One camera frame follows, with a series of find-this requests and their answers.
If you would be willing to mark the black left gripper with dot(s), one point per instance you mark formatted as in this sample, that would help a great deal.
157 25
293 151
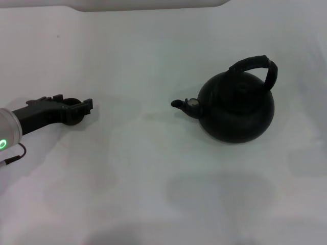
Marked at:
38 114

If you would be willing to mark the small dark brown teacup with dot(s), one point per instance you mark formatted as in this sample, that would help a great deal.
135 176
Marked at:
74 120

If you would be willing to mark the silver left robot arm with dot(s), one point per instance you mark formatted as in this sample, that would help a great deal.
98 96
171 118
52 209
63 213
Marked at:
9 127

